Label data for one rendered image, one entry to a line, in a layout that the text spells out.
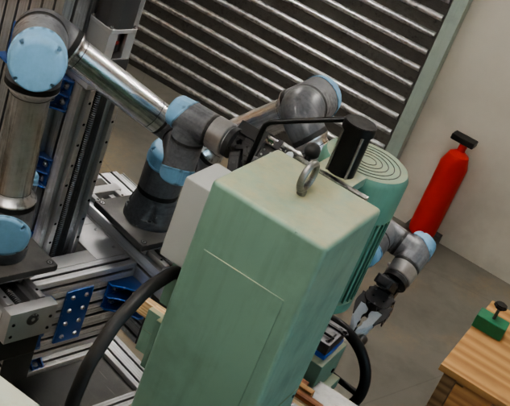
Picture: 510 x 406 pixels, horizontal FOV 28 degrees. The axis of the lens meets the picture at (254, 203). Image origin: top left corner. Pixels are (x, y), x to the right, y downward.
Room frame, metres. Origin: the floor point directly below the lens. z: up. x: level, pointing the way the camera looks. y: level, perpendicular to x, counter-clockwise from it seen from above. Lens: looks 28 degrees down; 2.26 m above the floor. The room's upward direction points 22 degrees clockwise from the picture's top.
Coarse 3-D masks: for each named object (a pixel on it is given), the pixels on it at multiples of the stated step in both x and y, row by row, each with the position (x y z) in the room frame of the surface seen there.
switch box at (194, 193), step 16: (192, 176) 1.48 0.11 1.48; (208, 176) 1.50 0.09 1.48; (192, 192) 1.47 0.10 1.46; (208, 192) 1.46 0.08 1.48; (176, 208) 1.47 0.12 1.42; (192, 208) 1.46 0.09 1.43; (176, 224) 1.47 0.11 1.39; (192, 224) 1.46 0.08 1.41; (176, 240) 1.47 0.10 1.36; (176, 256) 1.46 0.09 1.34
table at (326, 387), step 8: (144, 336) 1.82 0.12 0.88; (136, 344) 1.83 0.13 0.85; (144, 344) 1.82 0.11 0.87; (336, 376) 1.97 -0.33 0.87; (320, 384) 1.87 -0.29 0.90; (328, 384) 1.93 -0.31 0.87; (336, 384) 1.96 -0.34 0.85; (320, 392) 1.85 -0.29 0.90; (328, 392) 1.86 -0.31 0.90; (336, 392) 1.87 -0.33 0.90; (320, 400) 1.82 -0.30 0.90; (328, 400) 1.83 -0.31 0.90; (336, 400) 1.84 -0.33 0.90; (344, 400) 1.85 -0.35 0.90
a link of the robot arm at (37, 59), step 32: (32, 32) 1.85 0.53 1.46; (64, 32) 1.95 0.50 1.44; (32, 64) 1.82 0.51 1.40; (64, 64) 1.85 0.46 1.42; (32, 96) 1.84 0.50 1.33; (32, 128) 1.86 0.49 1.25; (0, 160) 1.86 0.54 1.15; (32, 160) 1.87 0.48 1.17; (0, 192) 1.85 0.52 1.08; (32, 192) 1.92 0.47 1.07; (0, 224) 1.82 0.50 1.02
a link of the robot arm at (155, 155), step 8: (152, 144) 2.42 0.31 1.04; (160, 144) 2.42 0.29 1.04; (152, 152) 2.39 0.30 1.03; (160, 152) 2.39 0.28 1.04; (152, 160) 2.38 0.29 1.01; (160, 160) 2.37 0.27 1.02; (144, 168) 2.40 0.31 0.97; (152, 168) 2.37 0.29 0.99; (144, 176) 2.39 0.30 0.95; (152, 176) 2.37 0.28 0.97; (144, 184) 2.38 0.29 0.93; (152, 184) 2.37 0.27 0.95; (160, 184) 2.37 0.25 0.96; (168, 184) 2.38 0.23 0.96; (152, 192) 2.37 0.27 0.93; (160, 192) 2.37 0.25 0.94; (168, 192) 2.38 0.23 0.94; (176, 192) 2.40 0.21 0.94
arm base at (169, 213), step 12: (144, 192) 2.38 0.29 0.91; (132, 204) 2.38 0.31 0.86; (144, 204) 2.37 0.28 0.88; (156, 204) 2.37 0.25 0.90; (168, 204) 2.39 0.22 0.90; (132, 216) 2.36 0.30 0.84; (144, 216) 2.36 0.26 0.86; (156, 216) 2.37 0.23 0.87; (168, 216) 2.39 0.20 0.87; (144, 228) 2.35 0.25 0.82; (156, 228) 2.36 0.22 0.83
